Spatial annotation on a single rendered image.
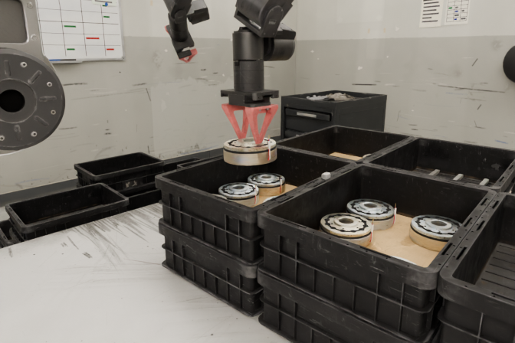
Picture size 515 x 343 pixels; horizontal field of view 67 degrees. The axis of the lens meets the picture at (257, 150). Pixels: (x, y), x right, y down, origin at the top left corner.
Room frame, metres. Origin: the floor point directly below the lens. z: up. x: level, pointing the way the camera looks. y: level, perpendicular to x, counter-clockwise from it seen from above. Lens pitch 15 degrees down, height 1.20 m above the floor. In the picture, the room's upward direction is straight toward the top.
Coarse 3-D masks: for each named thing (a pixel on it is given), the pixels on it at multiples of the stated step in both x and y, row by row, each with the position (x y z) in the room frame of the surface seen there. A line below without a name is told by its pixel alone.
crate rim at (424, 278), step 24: (384, 168) 0.87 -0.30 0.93; (264, 216) 0.60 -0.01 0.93; (480, 216) 0.60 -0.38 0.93; (312, 240) 0.54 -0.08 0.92; (336, 240) 0.52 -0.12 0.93; (456, 240) 0.52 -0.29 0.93; (360, 264) 0.49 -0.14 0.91; (384, 264) 0.46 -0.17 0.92; (408, 264) 0.45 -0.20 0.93; (432, 264) 0.45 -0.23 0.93; (432, 288) 0.43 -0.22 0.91
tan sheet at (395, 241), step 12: (396, 216) 0.82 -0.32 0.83; (396, 228) 0.76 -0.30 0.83; (408, 228) 0.76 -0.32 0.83; (372, 240) 0.71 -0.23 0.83; (384, 240) 0.71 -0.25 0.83; (396, 240) 0.71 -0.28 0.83; (408, 240) 0.71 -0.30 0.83; (384, 252) 0.66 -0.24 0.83; (396, 252) 0.66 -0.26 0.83; (408, 252) 0.66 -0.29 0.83; (420, 252) 0.66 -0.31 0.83; (432, 252) 0.66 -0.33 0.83; (420, 264) 0.62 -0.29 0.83
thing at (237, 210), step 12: (312, 156) 0.99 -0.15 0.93; (324, 156) 0.98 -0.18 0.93; (180, 168) 0.87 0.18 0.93; (192, 168) 0.88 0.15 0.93; (156, 180) 0.80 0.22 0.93; (168, 180) 0.79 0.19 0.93; (168, 192) 0.78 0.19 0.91; (180, 192) 0.75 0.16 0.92; (192, 192) 0.72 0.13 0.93; (204, 192) 0.71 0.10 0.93; (288, 192) 0.71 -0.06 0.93; (204, 204) 0.70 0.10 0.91; (216, 204) 0.68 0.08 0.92; (228, 204) 0.66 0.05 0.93; (240, 204) 0.65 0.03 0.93; (264, 204) 0.65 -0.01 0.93; (240, 216) 0.64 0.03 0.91; (252, 216) 0.63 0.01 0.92
